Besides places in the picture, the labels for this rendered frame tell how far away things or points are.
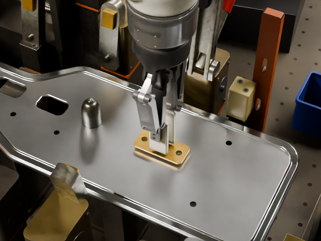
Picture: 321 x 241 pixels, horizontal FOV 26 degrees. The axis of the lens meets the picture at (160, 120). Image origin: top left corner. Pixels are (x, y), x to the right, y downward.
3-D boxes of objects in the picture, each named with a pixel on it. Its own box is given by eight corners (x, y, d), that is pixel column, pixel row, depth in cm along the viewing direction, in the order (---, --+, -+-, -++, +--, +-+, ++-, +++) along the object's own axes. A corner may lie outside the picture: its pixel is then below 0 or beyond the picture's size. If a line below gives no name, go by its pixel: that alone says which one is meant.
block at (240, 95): (214, 217, 136) (228, 89, 108) (221, 204, 138) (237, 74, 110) (230, 224, 135) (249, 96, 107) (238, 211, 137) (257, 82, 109)
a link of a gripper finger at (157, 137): (162, 115, 100) (153, 129, 99) (162, 138, 104) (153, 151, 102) (153, 112, 101) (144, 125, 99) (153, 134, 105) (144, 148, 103)
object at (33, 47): (39, 143, 148) (18, 43, 126) (47, 134, 150) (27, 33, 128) (55, 150, 147) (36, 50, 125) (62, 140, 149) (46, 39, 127)
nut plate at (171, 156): (132, 146, 109) (132, 141, 108) (143, 129, 111) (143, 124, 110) (180, 165, 106) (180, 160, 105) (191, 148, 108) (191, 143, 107)
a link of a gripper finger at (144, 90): (167, 58, 92) (149, 81, 89) (165, 87, 96) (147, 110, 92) (151, 52, 93) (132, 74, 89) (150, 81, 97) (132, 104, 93)
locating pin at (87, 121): (79, 130, 114) (75, 103, 109) (89, 117, 115) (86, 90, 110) (96, 137, 113) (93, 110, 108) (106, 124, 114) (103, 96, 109)
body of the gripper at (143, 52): (152, 1, 94) (152, 51, 101) (121, 39, 89) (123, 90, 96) (202, 18, 91) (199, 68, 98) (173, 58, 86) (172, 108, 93)
